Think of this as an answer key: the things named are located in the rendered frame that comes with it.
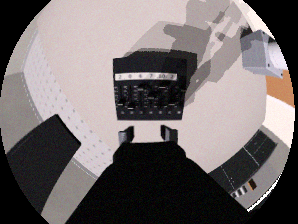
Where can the black lighting desk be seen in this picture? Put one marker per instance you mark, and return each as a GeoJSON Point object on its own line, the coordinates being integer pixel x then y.
{"type": "Point", "coordinates": [149, 88]}

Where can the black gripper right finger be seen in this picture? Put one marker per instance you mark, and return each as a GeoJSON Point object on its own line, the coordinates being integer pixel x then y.
{"type": "Point", "coordinates": [168, 134]}

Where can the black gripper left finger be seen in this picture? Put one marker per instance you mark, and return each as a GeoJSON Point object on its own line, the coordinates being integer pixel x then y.
{"type": "Point", "coordinates": [126, 136]}

